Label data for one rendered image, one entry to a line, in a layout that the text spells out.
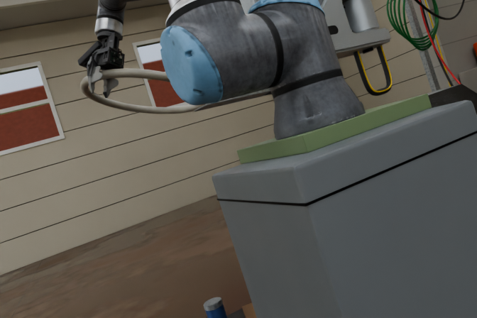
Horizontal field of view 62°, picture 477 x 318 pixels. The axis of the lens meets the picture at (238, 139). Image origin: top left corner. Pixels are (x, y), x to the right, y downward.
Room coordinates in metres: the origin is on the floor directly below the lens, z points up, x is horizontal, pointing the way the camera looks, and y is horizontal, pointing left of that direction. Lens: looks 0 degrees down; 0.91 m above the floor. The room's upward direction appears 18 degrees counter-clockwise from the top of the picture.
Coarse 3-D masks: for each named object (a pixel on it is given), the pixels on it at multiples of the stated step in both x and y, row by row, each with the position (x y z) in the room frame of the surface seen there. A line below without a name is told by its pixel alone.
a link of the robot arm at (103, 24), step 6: (102, 18) 1.35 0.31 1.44; (108, 18) 1.35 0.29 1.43; (96, 24) 1.36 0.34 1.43; (102, 24) 1.34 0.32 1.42; (108, 24) 1.35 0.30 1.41; (114, 24) 1.36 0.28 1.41; (120, 24) 1.38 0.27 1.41; (96, 30) 1.35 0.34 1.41; (102, 30) 1.35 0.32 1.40; (108, 30) 1.35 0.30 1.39; (114, 30) 1.35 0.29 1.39; (120, 30) 1.38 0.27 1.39
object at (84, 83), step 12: (108, 72) 1.33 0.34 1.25; (120, 72) 1.32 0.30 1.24; (132, 72) 1.32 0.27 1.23; (144, 72) 1.32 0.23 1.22; (156, 72) 1.33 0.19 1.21; (84, 84) 1.42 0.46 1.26; (96, 96) 1.60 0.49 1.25; (120, 108) 1.72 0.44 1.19; (132, 108) 1.74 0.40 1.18; (144, 108) 1.76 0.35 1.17; (156, 108) 1.77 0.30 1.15; (168, 108) 1.77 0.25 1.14; (180, 108) 1.74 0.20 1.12; (192, 108) 1.70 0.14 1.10
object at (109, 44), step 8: (104, 32) 1.35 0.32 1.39; (104, 40) 1.37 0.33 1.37; (112, 40) 1.34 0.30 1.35; (104, 48) 1.33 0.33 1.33; (112, 48) 1.33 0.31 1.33; (96, 56) 1.34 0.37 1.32; (104, 56) 1.32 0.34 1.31; (112, 56) 1.33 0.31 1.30; (120, 56) 1.36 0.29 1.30; (104, 64) 1.33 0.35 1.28; (112, 64) 1.33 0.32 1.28; (120, 64) 1.35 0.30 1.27
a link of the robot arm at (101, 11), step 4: (100, 4) 1.35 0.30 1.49; (100, 8) 1.36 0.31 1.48; (104, 8) 1.35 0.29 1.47; (124, 8) 1.38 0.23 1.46; (100, 12) 1.36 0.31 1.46; (104, 12) 1.35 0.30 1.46; (108, 12) 1.35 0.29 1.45; (112, 12) 1.36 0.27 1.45; (116, 12) 1.36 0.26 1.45; (120, 12) 1.38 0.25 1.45; (100, 16) 1.35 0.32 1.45; (104, 16) 1.35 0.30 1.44; (108, 16) 1.35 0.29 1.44; (112, 16) 1.36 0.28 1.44; (116, 16) 1.37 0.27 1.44; (120, 16) 1.38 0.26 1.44; (120, 20) 1.38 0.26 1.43
